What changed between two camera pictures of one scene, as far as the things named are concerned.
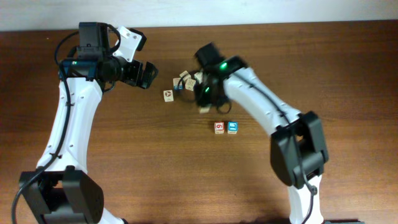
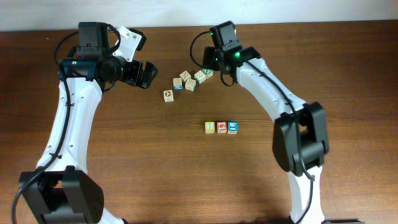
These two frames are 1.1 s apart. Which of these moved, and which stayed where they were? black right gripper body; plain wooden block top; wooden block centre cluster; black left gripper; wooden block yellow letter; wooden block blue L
Moved: wooden block yellow letter; black right gripper body
Stayed: wooden block centre cluster; wooden block blue L; plain wooden block top; black left gripper
